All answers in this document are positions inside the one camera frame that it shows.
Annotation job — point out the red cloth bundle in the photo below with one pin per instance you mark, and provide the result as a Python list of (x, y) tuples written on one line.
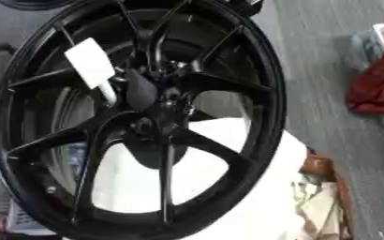
[(378, 84)]

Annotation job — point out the black spoked wheel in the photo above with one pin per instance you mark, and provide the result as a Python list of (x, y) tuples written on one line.
[(239, 78)]

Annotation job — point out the black round tyre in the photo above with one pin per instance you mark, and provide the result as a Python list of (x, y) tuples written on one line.
[(31, 3)]

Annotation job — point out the brown wooden chair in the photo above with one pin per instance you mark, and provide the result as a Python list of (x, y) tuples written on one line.
[(316, 165)]

